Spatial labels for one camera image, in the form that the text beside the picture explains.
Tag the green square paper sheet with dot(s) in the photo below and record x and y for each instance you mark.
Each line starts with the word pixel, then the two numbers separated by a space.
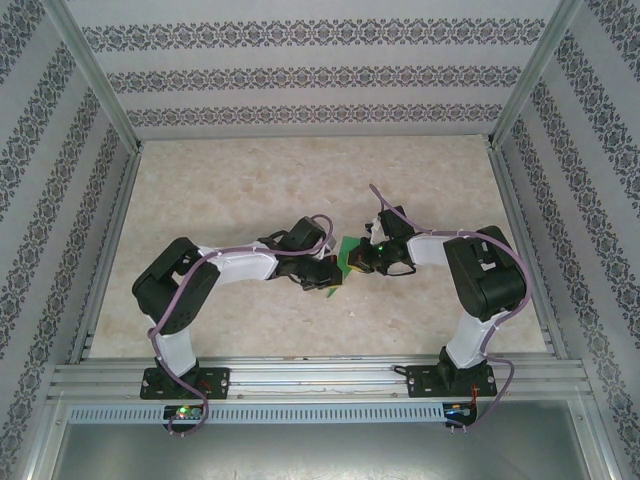
pixel 347 250

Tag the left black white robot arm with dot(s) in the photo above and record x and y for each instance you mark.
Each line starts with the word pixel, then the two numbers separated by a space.
pixel 165 290

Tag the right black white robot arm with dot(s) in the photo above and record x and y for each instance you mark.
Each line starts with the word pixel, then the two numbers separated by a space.
pixel 490 285

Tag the grey metal sheet panel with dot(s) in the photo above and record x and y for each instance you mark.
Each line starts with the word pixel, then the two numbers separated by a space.
pixel 320 450

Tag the right controller board with lights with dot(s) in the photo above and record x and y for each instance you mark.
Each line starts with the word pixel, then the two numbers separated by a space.
pixel 457 411

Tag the controller board with lights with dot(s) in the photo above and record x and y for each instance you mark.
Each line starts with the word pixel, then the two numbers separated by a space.
pixel 457 411
pixel 182 412

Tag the left controller board with lights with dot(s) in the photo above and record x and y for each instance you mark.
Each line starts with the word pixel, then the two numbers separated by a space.
pixel 182 412

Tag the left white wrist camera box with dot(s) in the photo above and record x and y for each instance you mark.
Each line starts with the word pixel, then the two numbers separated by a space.
pixel 331 244

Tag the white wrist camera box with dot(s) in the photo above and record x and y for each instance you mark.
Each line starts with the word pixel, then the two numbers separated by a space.
pixel 331 244
pixel 374 232

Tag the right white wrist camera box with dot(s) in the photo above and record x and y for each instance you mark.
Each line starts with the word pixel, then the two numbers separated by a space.
pixel 374 232

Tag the aluminium mounting rail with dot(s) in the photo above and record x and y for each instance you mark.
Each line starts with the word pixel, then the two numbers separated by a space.
pixel 320 377

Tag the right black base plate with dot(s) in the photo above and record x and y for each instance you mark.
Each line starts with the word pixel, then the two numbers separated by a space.
pixel 420 382

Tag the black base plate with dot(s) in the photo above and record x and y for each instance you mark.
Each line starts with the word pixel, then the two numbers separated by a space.
pixel 217 382
pixel 420 382

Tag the right aluminium side rail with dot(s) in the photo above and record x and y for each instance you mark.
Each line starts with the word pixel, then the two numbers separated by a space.
pixel 510 200

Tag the aluminium side rail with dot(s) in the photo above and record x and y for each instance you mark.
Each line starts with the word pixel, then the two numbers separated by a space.
pixel 510 200
pixel 123 200

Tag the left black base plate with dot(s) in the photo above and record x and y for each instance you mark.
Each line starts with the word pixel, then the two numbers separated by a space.
pixel 217 382

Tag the left aluminium side rail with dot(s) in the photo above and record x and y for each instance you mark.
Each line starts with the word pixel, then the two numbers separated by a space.
pixel 123 200

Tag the right aluminium frame post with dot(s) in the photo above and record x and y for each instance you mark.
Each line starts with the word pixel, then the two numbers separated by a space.
pixel 530 75

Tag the aluminium frame post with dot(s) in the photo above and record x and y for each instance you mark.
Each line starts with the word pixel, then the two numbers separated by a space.
pixel 96 75
pixel 530 75

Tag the left aluminium frame post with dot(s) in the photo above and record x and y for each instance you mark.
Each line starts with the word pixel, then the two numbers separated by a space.
pixel 96 75

